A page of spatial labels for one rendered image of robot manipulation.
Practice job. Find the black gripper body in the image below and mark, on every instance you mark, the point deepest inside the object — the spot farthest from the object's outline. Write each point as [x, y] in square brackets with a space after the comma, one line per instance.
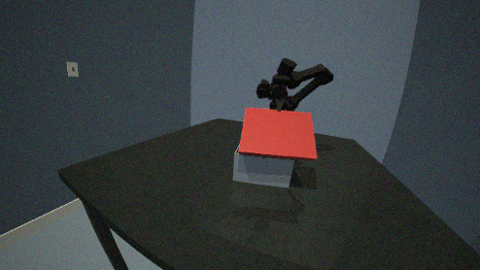
[280, 82]

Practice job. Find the red box lid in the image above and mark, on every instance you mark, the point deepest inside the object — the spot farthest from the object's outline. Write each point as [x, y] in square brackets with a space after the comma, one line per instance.
[285, 134]

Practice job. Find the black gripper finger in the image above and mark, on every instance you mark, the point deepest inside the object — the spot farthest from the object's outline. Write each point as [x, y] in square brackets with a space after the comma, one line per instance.
[273, 106]
[280, 97]

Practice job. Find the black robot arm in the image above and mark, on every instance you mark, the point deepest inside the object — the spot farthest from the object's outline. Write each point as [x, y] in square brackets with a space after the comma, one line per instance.
[320, 73]

